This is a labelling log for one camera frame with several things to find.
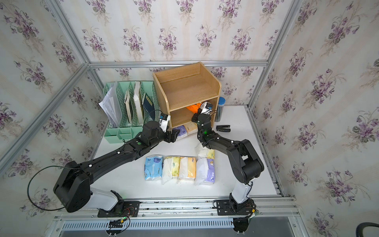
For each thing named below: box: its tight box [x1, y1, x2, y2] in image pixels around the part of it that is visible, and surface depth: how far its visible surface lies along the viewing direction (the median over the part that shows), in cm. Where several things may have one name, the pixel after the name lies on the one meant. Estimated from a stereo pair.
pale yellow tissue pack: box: [183, 121, 198, 134], surface depth 100 cm
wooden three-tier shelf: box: [152, 61, 222, 131], surface depth 89 cm
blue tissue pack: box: [144, 154, 164, 181], surface depth 84 cm
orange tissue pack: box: [186, 103, 202, 114], surface depth 91 cm
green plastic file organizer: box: [102, 80, 161, 144], surface depth 100 cm
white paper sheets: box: [98, 81, 122, 129], surface depth 90 cm
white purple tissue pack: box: [194, 158, 216, 186], surface depth 81 cm
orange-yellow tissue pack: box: [177, 156, 197, 182], surface depth 84 cm
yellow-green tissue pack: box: [161, 156, 182, 186], surface depth 84 cm
